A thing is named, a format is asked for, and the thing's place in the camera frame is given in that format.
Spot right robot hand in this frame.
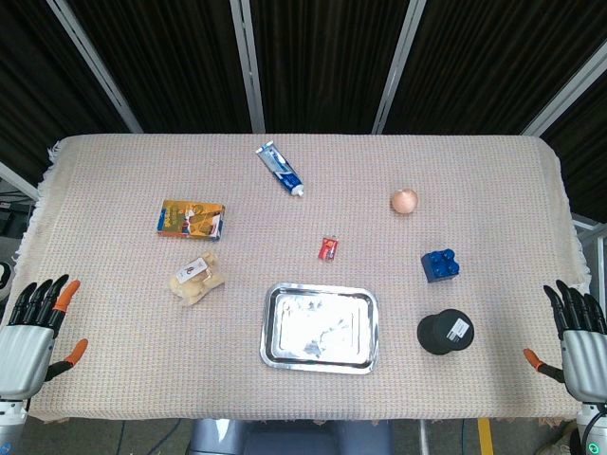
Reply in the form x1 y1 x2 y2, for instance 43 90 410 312
523 279 607 407

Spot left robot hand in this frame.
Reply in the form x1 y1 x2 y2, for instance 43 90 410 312
0 274 89 400

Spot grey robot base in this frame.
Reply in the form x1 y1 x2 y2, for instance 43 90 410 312
188 418 395 455

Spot bagged beige snacks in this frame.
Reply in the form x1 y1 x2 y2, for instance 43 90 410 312
169 251 226 306

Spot silver metal tray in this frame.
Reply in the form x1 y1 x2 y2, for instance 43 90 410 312
259 282 380 375

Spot black cylinder with label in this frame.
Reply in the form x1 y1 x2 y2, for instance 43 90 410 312
416 308 475 355

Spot blue toy building block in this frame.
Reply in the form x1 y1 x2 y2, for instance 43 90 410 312
420 247 462 284

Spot orange yellow snack box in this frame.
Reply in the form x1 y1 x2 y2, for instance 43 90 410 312
156 198 227 243

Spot peach coloured round fruit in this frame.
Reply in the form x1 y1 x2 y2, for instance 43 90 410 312
391 188 420 215

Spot small red packet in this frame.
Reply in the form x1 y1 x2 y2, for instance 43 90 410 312
317 236 340 262

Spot beige woven tablecloth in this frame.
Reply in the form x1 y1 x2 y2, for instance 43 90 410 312
12 133 592 424

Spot blue white toothpaste tube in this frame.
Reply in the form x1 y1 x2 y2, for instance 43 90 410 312
255 140 305 198

